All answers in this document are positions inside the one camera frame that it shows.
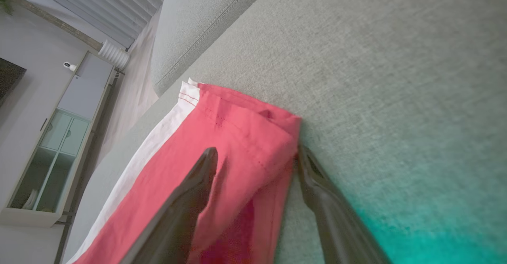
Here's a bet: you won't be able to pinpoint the red basketball jersey white sleeves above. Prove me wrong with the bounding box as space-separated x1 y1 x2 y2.
65 78 303 264

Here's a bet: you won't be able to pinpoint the brown wooden wall beam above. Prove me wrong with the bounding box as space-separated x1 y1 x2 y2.
11 0 104 52

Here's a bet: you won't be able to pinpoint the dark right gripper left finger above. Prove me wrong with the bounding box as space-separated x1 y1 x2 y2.
120 147 219 264

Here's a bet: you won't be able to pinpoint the grey pleated curtain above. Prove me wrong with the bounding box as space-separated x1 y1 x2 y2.
23 0 170 49

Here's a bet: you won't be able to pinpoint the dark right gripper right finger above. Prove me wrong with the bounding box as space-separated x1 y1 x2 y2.
297 143 393 264

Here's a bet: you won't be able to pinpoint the grey sofa seat cushion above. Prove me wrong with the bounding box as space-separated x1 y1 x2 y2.
61 0 507 264

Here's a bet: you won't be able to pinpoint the white TV cabinet glass doors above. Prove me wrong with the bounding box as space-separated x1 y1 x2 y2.
0 51 120 228

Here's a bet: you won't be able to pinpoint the black flat television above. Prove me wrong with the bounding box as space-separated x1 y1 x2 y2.
0 57 28 107

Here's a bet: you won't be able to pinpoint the grey sofa armrest cushion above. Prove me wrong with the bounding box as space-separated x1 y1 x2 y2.
151 0 278 97

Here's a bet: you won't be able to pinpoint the white ribbed cylinder appliance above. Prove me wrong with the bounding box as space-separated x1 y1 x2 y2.
98 39 131 71

